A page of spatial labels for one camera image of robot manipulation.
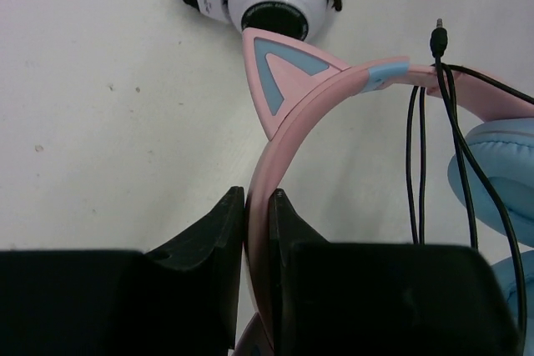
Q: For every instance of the pink blue cat-ear headphones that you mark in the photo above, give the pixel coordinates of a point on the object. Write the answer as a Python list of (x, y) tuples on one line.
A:
[(294, 85)]

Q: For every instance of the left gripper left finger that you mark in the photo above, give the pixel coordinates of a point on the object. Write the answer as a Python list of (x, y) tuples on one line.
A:
[(180, 298)]

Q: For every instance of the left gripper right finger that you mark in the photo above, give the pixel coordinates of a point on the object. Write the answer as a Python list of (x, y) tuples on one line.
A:
[(380, 298)]

